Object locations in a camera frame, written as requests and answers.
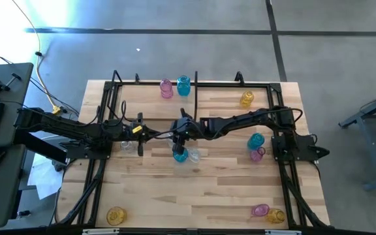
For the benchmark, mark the yellow glass bottle vase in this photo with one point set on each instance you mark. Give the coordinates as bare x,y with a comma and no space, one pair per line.
246,99

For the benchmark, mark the black metal table frame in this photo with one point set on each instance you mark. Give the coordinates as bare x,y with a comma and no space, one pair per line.
224,84

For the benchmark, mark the yellow ribbed glass vase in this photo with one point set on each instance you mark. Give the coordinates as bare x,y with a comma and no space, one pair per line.
116,215
275,216

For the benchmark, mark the pink glass vase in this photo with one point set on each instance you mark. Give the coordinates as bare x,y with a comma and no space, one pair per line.
166,88
256,156
260,210

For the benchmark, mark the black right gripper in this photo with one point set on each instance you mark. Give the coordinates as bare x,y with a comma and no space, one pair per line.
191,127

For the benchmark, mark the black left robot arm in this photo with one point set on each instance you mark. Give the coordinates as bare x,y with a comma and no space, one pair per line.
77,127

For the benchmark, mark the teal square glass vase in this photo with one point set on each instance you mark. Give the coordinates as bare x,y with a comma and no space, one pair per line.
183,85

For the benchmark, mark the teal embossed glass vase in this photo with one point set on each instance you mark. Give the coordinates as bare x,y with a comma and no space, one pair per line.
181,157

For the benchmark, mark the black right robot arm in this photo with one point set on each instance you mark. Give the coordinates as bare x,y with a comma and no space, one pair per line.
240,122

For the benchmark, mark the small black floor object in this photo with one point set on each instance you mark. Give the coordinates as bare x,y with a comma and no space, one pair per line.
25,213

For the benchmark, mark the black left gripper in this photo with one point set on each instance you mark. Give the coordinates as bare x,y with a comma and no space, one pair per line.
131,130

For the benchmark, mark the grey caster wheel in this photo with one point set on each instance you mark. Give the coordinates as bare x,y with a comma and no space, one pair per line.
57,166

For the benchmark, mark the white paper sheet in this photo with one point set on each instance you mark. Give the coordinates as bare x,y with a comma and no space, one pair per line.
44,178

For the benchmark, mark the black shelf divider post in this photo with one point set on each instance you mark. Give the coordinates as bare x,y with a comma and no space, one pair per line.
196,98

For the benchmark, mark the yellow label tag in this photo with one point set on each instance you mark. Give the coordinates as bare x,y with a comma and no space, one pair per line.
137,129

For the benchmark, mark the silver edge bracket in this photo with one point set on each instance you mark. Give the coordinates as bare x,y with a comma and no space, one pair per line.
100,231
282,232

